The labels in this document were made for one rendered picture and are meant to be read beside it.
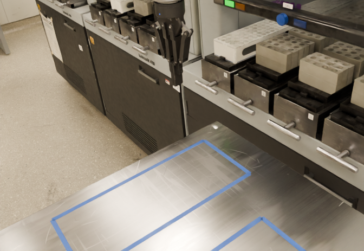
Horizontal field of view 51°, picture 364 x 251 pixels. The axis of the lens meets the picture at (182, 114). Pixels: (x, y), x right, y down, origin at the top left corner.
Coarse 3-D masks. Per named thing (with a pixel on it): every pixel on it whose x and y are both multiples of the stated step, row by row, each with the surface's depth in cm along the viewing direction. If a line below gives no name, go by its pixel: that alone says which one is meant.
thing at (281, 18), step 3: (279, 15) 93; (282, 15) 92; (285, 15) 92; (276, 18) 94; (279, 18) 93; (282, 18) 93; (285, 18) 92; (279, 21) 94; (282, 21) 93; (285, 21) 92; (279, 24) 94; (282, 24) 94; (285, 24) 94
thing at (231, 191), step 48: (192, 144) 81; (240, 144) 80; (96, 192) 72; (144, 192) 70; (192, 192) 69; (240, 192) 68; (288, 192) 67; (0, 240) 64; (48, 240) 63; (96, 240) 62; (144, 240) 61; (192, 240) 60; (240, 240) 60; (288, 240) 59; (336, 240) 58
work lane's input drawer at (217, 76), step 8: (208, 56) 118; (216, 56) 117; (208, 64) 117; (216, 64) 115; (224, 64) 112; (232, 64) 112; (240, 64) 113; (208, 72) 119; (216, 72) 115; (224, 72) 112; (232, 72) 110; (208, 80) 121; (216, 80) 117; (224, 80) 113; (232, 80) 112; (208, 88) 115; (224, 88) 115
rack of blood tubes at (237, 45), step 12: (252, 24) 124; (264, 24) 123; (276, 24) 122; (228, 36) 117; (240, 36) 117; (252, 36) 116; (264, 36) 115; (216, 48) 117; (228, 48) 112; (240, 48) 111; (252, 48) 122; (240, 60) 113
